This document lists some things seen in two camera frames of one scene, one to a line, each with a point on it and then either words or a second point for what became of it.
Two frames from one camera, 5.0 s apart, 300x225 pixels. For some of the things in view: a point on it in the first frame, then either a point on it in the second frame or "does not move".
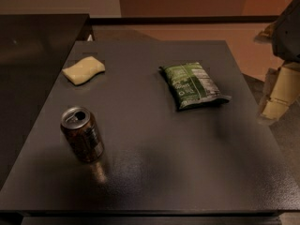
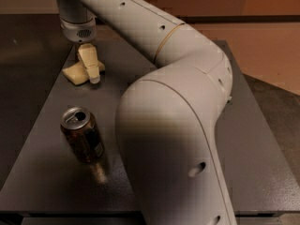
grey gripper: [288, 37] -> [79, 31]
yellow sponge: [84, 70] does not move
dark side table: [33, 51] does not move
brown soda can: [82, 134] does not move
